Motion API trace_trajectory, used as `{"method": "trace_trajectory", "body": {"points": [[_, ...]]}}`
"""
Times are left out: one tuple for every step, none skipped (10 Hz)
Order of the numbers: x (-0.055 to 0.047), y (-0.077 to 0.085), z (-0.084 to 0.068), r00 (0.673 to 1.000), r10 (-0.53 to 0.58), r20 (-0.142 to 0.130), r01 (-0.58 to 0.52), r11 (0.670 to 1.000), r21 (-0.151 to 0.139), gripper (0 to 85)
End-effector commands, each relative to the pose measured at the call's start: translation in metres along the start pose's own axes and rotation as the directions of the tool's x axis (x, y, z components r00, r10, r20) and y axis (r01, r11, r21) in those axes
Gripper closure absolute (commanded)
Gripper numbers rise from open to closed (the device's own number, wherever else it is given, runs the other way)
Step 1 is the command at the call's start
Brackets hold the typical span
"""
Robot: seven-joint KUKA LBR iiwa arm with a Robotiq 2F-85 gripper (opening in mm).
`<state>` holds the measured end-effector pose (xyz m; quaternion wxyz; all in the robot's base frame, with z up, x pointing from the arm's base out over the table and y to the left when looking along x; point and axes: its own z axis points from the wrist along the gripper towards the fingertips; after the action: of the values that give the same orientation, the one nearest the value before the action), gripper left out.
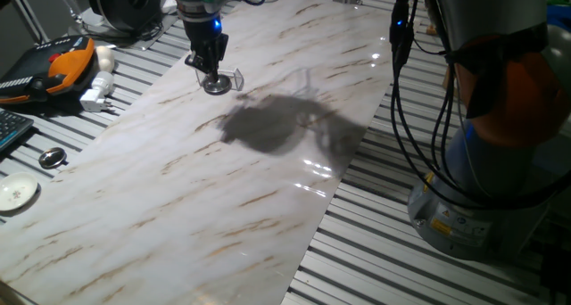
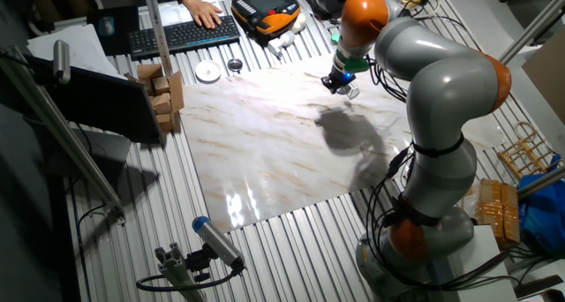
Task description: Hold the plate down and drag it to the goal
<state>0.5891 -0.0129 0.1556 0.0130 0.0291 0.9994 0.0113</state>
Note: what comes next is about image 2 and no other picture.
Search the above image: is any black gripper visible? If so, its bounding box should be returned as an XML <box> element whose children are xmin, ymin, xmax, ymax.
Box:
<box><xmin>320</xmin><ymin>67</ymin><xmax>357</xmax><ymax>95</ymax></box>

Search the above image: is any person's bare hand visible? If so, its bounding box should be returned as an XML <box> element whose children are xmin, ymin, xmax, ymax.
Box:
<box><xmin>182</xmin><ymin>0</ymin><xmax>223</xmax><ymax>30</ymax></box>

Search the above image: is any transparent rectangular box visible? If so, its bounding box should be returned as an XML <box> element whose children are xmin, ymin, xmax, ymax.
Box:
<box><xmin>340</xmin><ymin>82</ymin><xmax>361</xmax><ymax>101</ymax></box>

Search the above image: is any white power adapter plug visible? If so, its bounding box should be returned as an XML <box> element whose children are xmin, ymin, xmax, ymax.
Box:
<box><xmin>267</xmin><ymin>30</ymin><xmax>296</xmax><ymax>58</ymax></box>

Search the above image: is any black filament spool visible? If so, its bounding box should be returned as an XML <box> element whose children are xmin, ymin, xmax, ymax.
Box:
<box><xmin>313</xmin><ymin>0</ymin><xmax>373</xmax><ymax>20</ymax></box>

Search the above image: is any marble pattern table mat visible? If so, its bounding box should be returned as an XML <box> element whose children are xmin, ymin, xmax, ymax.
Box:
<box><xmin>178</xmin><ymin>34</ymin><xmax>507</xmax><ymax>235</ymax></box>

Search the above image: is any orange black teach pendant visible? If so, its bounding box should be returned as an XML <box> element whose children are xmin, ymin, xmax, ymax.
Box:
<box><xmin>230</xmin><ymin>0</ymin><xmax>302</xmax><ymax>38</ymax></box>

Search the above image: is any white flowered ceramic saucer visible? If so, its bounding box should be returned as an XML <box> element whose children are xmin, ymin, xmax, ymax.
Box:
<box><xmin>194</xmin><ymin>59</ymin><xmax>222</xmax><ymax>84</ymax></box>

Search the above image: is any black computer keyboard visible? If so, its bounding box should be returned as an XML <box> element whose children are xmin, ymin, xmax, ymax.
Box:
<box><xmin>127</xmin><ymin>14</ymin><xmax>242</xmax><ymax>61</ymax></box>

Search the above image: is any cardboard flap panel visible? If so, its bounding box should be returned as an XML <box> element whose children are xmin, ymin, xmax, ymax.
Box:
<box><xmin>167</xmin><ymin>70</ymin><xmax>186</xmax><ymax>114</ymax></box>

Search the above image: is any small cardboard box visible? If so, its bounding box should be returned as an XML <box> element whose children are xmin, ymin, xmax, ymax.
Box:
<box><xmin>148</xmin><ymin>93</ymin><xmax>173</xmax><ymax>116</ymax></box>
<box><xmin>151</xmin><ymin>75</ymin><xmax>171</xmax><ymax>96</ymax></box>
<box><xmin>154</xmin><ymin>111</ymin><xmax>177</xmax><ymax>133</ymax></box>
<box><xmin>135</xmin><ymin>63</ymin><xmax>164</xmax><ymax>81</ymax></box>

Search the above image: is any printed white paper sheet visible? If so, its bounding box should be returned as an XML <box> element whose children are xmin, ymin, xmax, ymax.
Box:
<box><xmin>156</xmin><ymin>0</ymin><xmax>226</xmax><ymax>27</ymax></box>

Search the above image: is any wooden dish rack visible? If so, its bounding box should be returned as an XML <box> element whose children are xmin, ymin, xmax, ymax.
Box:
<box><xmin>497</xmin><ymin>121</ymin><xmax>560</xmax><ymax>182</ymax></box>

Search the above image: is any brown taped parcel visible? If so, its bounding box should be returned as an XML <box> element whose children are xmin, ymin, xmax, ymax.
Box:
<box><xmin>461</xmin><ymin>177</ymin><xmax>522</xmax><ymax>249</ymax></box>

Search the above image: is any large cardboard sheet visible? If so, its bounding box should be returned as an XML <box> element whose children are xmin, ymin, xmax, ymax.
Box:
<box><xmin>520</xmin><ymin>27</ymin><xmax>565</xmax><ymax>126</ymax></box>

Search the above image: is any black mouse pad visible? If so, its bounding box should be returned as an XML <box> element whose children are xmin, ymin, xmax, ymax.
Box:
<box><xmin>86</xmin><ymin>4</ymin><xmax>141</xmax><ymax>57</ymax></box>

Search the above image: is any white box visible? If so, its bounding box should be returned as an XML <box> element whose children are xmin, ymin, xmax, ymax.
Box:
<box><xmin>441</xmin><ymin>224</ymin><xmax>520</xmax><ymax>302</ymax></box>

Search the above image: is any grey computer mouse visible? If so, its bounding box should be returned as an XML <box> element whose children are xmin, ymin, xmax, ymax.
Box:
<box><xmin>97</xmin><ymin>15</ymin><xmax>117</xmax><ymax>37</ymax></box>

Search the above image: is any grey monitor base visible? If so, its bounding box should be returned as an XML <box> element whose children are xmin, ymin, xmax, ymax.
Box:
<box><xmin>65</xmin><ymin>127</ymin><xmax>133</xmax><ymax>179</ymax></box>

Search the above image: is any black flat monitor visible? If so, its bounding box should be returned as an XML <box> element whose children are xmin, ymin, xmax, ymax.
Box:
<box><xmin>21</xmin><ymin>54</ymin><xmax>167</xmax><ymax>147</ymax></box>

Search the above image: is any blank white paper stack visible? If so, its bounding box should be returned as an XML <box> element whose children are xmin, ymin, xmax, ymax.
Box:
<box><xmin>26</xmin><ymin>23</ymin><xmax>127</xmax><ymax>80</ymax></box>

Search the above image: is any green gripper mount plate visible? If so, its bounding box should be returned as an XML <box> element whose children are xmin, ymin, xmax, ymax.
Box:
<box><xmin>330</xmin><ymin>32</ymin><xmax>370</xmax><ymax>74</ymax></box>

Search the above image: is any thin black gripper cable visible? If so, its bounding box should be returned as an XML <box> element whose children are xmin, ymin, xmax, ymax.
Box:
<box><xmin>365</xmin><ymin>54</ymin><xmax>410</xmax><ymax>103</ymax></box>

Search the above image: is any black cable with plain connector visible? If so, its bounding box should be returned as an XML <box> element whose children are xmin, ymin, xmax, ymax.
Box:
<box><xmin>359</xmin><ymin>169</ymin><xmax>522</xmax><ymax>292</ymax></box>

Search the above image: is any silver camera with blue end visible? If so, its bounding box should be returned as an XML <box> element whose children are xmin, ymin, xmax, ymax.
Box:
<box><xmin>192</xmin><ymin>215</ymin><xmax>246</xmax><ymax>270</ymax></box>

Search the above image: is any black camera clamp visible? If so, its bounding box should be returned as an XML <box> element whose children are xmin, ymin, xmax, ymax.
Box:
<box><xmin>185</xmin><ymin>244</ymin><xmax>217</xmax><ymax>283</ymax></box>

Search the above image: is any aluminium profile bracket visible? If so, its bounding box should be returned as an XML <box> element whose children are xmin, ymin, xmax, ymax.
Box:
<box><xmin>154</xmin><ymin>242</ymin><xmax>208</xmax><ymax>302</ymax></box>

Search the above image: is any black camera cable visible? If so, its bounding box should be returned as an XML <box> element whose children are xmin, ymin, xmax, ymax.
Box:
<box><xmin>135</xmin><ymin>266</ymin><xmax>242</xmax><ymax>293</ymax></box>

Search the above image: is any silver depth camera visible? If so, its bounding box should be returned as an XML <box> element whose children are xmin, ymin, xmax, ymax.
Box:
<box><xmin>52</xmin><ymin>39</ymin><xmax>72</xmax><ymax>86</ymax></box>

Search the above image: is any long aluminium frame strut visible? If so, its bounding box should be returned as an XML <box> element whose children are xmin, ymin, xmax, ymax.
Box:
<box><xmin>0</xmin><ymin>45</ymin><xmax>127</xmax><ymax>223</ymax></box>

